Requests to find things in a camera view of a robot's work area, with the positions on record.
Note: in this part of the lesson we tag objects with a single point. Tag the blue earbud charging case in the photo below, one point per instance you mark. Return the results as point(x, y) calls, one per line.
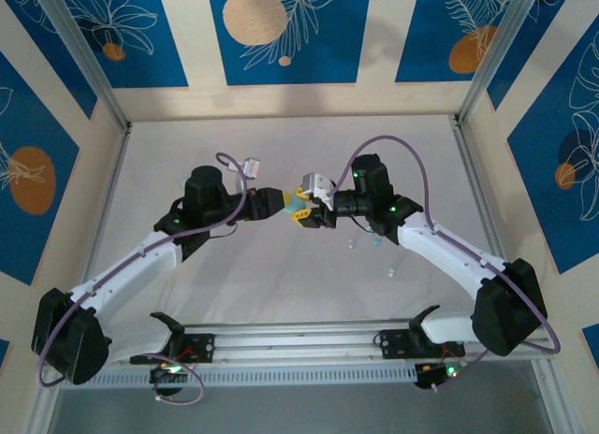
point(296, 204)

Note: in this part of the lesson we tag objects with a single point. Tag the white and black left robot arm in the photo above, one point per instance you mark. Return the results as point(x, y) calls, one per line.
point(131, 272)

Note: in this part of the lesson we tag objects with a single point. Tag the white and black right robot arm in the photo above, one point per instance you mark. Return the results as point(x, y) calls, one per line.
point(468, 258)

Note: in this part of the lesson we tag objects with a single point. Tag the mint earbud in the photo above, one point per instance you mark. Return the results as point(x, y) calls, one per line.
point(352, 243)
point(391, 270)

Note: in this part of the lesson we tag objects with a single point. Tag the black controller board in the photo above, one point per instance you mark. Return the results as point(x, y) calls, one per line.
point(161, 374)
point(428, 375)

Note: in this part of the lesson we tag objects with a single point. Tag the aluminium side rail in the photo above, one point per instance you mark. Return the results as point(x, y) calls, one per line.
point(484, 186)
point(107, 186)

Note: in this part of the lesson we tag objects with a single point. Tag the long aluminium base rail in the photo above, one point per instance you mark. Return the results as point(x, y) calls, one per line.
point(299, 340)

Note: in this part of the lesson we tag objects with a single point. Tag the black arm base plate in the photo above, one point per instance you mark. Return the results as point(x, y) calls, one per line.
point(206, 347)
point(390, 344)

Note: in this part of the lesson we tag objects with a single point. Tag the aluminium frame post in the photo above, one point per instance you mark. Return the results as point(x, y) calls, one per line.
point(85, 55)
point(501, 55)

